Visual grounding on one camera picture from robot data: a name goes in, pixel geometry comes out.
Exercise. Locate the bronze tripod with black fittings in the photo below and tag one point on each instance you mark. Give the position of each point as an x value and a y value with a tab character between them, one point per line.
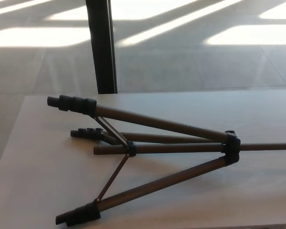
181	147

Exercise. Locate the black vertical pillar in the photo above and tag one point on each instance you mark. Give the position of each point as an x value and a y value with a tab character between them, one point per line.
101	47

